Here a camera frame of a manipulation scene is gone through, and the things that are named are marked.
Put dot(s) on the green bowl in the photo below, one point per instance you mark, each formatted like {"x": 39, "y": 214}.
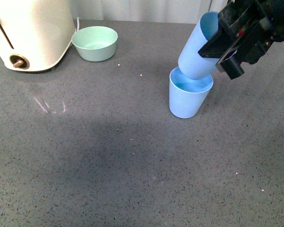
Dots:
{"x": 95, "y": 43}

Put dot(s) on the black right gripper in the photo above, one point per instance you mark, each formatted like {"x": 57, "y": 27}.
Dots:
{"x": 248, "y": 29}

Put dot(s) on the light blue ridged cup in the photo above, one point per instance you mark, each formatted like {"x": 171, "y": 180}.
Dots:
{"x": 190, "y": 62}

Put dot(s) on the cream white toaster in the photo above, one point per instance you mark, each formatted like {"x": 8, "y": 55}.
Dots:
{"x": 34, "y": 34}

